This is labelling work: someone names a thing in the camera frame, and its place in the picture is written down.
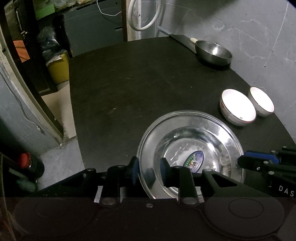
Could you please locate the white ceramic bowl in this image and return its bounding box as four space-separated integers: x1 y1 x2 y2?
220 89 256 126
248 86 275 117

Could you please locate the steel plate with sticker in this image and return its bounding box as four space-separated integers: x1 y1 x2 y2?
137 110 245 199

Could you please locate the steel bowl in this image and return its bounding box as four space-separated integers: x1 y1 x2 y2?
195 40 233 65

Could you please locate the red cap dark bottle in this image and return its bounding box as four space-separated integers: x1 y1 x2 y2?
19 153 45 179

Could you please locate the yellow container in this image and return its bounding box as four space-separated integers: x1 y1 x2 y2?
46 51 69 84

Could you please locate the cleaver knife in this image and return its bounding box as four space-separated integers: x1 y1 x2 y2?
158 26 197 54

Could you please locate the dark grey cabinet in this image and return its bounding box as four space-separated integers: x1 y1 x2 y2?
64 1 123 57

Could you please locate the green box on shelf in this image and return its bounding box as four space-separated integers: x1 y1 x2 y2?
35 4 55 20

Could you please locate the white looped cable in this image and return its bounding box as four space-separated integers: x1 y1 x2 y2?
127 0 163 32

